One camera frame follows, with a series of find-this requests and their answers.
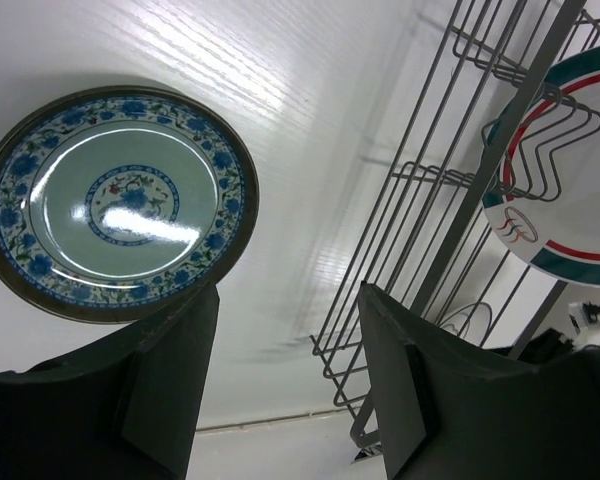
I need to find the white power adapter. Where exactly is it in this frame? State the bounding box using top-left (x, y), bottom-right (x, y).
top-left (568, 302), bottom-right (600, 351)

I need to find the grey wire dish rack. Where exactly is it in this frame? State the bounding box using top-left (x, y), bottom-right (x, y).
top-left (312, 1), bottom-right (600, 456)

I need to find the blue floral small plate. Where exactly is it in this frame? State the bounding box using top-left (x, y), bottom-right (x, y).
top-left (0, 85), bottom-right (260, 324)

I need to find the green red rimmed plate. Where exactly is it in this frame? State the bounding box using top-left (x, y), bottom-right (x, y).
top-left (482, 47), bottom-right (600, 287)

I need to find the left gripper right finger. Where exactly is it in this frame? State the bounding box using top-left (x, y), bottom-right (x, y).
top-left (357, 284), bottom-right (600, 479)

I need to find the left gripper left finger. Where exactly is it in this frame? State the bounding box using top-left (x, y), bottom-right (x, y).
top-left (0, 284), bottom-right (219, 479)

